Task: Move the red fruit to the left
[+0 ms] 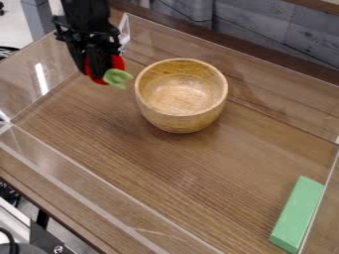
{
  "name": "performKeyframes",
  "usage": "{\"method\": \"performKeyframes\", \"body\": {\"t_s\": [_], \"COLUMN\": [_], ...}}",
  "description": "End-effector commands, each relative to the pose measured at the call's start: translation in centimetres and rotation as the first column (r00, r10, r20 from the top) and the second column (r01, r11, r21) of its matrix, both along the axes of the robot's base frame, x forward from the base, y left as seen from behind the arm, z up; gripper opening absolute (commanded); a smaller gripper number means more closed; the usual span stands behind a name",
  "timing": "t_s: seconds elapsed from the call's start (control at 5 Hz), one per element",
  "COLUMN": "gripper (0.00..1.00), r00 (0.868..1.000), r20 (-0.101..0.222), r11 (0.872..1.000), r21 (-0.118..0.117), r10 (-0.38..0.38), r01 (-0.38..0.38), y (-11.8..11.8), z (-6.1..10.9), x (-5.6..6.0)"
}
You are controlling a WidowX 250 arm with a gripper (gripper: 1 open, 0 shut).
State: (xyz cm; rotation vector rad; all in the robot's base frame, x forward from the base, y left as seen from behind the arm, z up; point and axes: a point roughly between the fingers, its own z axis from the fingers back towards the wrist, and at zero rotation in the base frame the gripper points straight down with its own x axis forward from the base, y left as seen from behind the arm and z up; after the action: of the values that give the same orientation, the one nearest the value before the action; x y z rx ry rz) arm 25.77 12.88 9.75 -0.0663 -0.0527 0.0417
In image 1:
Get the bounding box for black device bottom left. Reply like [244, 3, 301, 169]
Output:
[0, 227, 76, 254]

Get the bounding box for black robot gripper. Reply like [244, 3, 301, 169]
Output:
[52, 0, 121, 79]

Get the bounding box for red plush strawberry green leaves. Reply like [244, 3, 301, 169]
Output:
[84, 54, 134, 90]

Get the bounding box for light wooden bowl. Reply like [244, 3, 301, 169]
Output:
[134, 58, 228, 134]

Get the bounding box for green rectangular block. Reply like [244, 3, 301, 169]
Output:
[268, 176, 324, 254]

